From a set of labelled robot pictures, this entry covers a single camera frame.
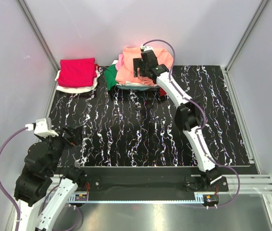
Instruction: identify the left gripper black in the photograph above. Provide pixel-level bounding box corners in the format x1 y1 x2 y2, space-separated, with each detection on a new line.
40 124 83 174

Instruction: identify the salmon orange t shirt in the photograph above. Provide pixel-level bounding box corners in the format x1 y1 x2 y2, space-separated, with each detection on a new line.
115 47 173 87

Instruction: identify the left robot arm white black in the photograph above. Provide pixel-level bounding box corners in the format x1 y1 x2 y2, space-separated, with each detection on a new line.
14 127 86 231

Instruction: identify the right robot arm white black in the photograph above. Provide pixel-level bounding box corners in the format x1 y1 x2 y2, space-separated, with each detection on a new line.
133 47 222 191

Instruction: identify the light pink t shirt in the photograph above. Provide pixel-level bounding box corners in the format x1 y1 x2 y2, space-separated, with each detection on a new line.
115 53 124 71

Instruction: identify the laundry basket grey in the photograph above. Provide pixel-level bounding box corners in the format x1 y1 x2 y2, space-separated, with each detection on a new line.
115 84 160 91

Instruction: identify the green t shirt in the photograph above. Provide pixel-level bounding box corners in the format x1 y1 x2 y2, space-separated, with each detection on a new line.
104 64 118 91

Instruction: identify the folded white t shirt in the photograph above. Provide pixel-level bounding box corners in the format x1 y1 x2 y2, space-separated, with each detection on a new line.
55 66 100 94

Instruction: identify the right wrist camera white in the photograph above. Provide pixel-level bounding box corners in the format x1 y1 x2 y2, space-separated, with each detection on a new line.
140 44 154 52

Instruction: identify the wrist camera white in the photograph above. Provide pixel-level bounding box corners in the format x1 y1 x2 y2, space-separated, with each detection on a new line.
140 44 154 52
25 118 59 138

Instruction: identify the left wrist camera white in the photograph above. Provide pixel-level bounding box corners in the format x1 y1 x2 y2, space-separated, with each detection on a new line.
25 118 59 138

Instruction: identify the grey slotted cable duct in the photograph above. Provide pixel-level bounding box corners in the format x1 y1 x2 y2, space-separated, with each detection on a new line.
68 190 204 204

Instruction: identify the left aluminium frame post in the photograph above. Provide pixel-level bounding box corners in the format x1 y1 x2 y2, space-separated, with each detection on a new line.
17 0 61 73

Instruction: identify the aluminium frame post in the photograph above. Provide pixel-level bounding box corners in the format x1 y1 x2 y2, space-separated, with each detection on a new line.
224 0 270 73
17 0 61 73

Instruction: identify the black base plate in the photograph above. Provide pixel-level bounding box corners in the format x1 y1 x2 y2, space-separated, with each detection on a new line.
51 166 228 193

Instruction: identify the right aluminium frame post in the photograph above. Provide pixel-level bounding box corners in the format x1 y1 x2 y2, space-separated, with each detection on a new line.
224 0 270 73

